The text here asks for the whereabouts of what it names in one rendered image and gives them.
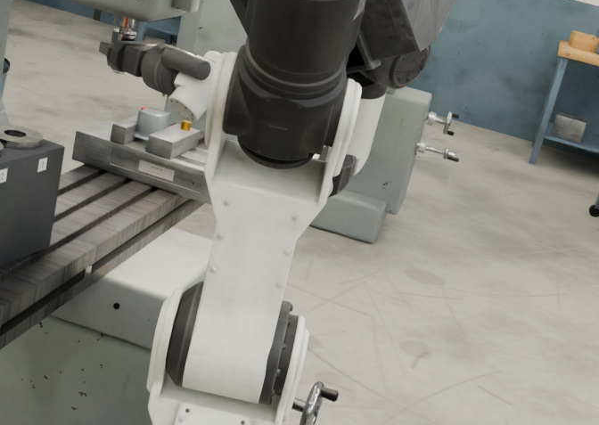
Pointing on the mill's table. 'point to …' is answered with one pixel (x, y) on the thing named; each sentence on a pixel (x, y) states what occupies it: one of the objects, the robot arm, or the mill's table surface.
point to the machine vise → (141, 159)
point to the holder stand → (27, 191)
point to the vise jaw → (172, 142)
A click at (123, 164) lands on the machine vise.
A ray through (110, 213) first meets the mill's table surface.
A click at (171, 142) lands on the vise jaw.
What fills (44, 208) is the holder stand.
